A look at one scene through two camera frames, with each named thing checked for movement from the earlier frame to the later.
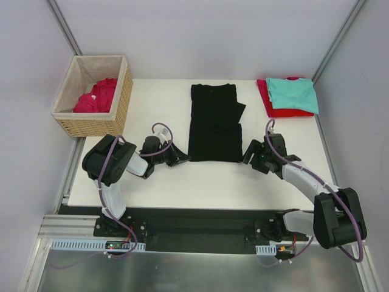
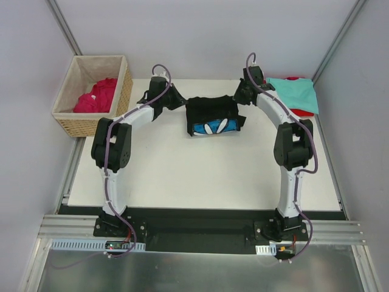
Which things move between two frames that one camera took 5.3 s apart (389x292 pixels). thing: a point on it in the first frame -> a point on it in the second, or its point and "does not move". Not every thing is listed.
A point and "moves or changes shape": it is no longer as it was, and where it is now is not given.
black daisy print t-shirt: [215, 133] moves or changes shape
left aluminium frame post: [65, 27] does not move
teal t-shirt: [292, 93] does not move
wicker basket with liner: [95, 98] does not move
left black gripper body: [172, 156] -> [175, 97]
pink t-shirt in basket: [99, 100] does not move
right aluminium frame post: [325, 61] does not move
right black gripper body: [256, 157] -> [243, 93]
